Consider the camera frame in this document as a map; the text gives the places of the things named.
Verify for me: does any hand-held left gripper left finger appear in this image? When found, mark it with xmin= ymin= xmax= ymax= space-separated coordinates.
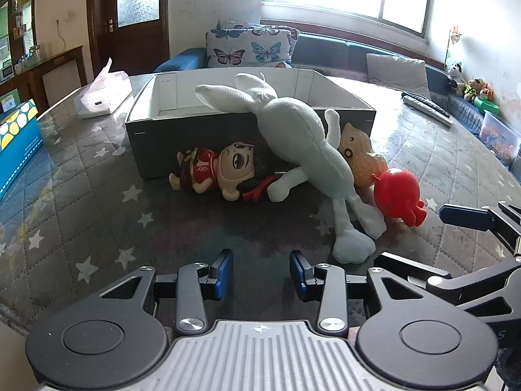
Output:
xmin=100 ymin=248 xmax=234 ymax=335

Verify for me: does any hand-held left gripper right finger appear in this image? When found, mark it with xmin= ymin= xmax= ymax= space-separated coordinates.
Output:
xmin=290 ymin=250 xmax=428 ymax=335

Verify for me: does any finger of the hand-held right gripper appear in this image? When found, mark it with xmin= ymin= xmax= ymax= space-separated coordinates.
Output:
xmin=439 ymin=201 xmax=521 ymax=258
xmin=373 ymin=252 xmax=521 ymax=315

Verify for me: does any red octopus toy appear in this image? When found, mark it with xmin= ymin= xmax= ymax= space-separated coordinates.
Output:
xmin=370 ymin=168 xmax=427 ymax=227

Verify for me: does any red-dressed doll figure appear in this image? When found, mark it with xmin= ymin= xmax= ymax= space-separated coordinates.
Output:
xmin=169 ymin=142 xmax=281 ymax=203

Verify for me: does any tan peanut toy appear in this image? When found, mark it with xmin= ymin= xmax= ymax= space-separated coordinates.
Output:
xmin=339 ymin=123 xmax=388 ymax=188

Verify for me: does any dark grey cardboard box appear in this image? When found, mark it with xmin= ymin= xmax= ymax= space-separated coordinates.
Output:
xmin=125 ymin=68 xmax=377 ymax=181

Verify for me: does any white plush rabbit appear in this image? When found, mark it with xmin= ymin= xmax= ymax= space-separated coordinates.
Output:
xmin=195 ymin=72 xmax=387 ymax=265

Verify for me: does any grey star-quilted desktop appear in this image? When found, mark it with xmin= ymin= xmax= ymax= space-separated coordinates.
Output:
xmin=0 ymin=71 xmax=521 ymax=337

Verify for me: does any clear plastic storage box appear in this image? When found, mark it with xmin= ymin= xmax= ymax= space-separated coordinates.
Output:
xmin=480 ymin=111 xmax=521 ymax=159

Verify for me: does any grey remote control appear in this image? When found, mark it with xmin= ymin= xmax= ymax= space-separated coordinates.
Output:
xmin=407 ymin=100 xmax=452 ymax=128

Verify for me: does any green toy bowl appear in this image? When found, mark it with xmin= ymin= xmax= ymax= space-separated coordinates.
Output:
xmin=474 ymin=97 xmax=500 ymax=115

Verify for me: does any black remote control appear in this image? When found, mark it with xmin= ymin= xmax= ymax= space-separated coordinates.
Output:
xmin=401 ymin=93 xmax=448 ymax=117

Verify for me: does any cluster of small plush toys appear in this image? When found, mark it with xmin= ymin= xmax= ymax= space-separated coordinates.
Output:
xmin=462 ymin=77 xmax=497 ymax=102

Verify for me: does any black and white plush dog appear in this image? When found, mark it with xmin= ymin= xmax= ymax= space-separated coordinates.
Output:
xmin=447 ymin=62 xmax=465 ymax=87

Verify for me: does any plain white pillow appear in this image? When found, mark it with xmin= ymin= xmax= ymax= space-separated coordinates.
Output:
xmin=365 ymin=53 xmax=431 ymax=100

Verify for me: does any white tissue pack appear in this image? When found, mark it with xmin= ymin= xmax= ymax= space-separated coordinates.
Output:
xmin=74 ymin=58 xmax=134 ymax=120

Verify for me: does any blue sofa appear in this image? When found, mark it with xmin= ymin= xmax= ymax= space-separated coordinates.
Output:
xmin=154 ymin=30 xmax=521 ymax=167

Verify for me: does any butterfly print pillow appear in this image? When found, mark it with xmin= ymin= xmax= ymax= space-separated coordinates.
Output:
xmin=205 ymin=28 xmax=294 ymax=69
xmin=218 ymin=20 xmax=300 ymax=63

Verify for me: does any blue dotted box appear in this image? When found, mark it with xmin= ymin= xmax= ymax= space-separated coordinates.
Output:
xmin=0 ymin=100 xmax=45 ymax=200

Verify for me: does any brown glass-panel door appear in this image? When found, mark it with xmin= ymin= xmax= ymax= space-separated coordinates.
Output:
xmin=86 ymin=0 xmax=170 ymax=76

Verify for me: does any wooden cabinet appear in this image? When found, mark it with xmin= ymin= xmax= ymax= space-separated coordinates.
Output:
xmin=0 ymin=0 xmax=88 ymax=111

